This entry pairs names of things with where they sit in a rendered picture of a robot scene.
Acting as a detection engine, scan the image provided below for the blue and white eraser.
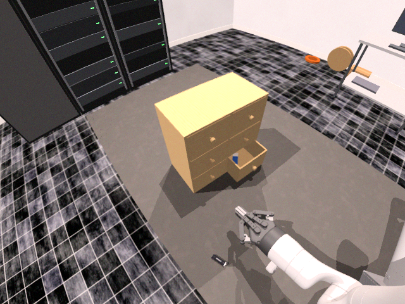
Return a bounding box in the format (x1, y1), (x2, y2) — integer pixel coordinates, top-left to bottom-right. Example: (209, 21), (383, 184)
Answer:
(232, 153), (238, 165)

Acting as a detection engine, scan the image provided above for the light wooden chest of drawers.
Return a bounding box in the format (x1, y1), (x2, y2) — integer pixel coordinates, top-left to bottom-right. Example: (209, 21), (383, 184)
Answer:
(154, 72), (269, 193)

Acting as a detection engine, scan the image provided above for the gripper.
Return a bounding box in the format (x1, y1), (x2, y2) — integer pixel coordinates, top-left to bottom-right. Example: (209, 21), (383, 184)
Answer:
(235, 206), (287, 256)

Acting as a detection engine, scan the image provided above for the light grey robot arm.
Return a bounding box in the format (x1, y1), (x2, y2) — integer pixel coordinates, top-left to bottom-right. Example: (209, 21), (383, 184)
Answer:
(266, 222), (405, 304)

